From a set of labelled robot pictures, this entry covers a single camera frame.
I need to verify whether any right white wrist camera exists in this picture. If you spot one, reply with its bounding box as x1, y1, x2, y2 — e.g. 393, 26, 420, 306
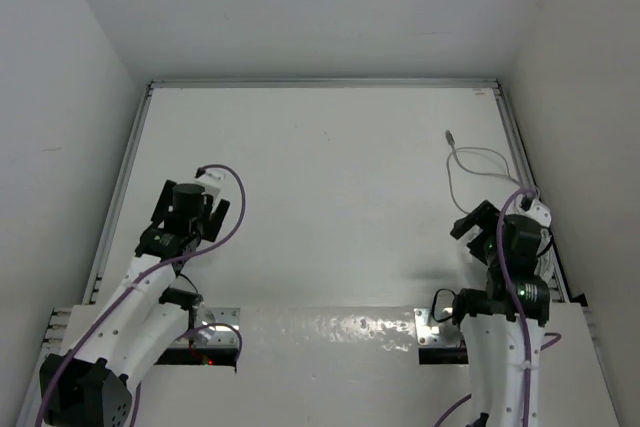
518, 195, 552, 229

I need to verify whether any metal base plate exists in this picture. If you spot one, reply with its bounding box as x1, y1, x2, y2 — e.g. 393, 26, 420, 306
414, 307, 465, 349
171, 305, 241, 349

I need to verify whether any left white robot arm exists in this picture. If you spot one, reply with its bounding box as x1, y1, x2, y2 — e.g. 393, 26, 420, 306
34, 169, 230, 426

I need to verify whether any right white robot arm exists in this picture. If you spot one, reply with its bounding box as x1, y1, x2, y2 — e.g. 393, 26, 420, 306
446, 194, 551, 426

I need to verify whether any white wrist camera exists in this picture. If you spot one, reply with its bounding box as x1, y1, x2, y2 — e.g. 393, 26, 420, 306
194, 168, 226, 204
518, 195, 552, 229

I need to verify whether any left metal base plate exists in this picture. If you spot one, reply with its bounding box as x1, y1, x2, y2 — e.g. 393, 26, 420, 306
171, 305, 241, 349

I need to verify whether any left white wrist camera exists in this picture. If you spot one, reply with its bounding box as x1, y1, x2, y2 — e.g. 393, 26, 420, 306
194, 168, 226, 204

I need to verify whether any grey headphone cable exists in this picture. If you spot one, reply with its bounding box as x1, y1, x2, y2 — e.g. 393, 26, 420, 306
443, 129, 521, 214

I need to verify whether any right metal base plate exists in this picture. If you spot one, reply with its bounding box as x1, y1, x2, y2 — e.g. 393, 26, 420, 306
414, 307, 465, 349

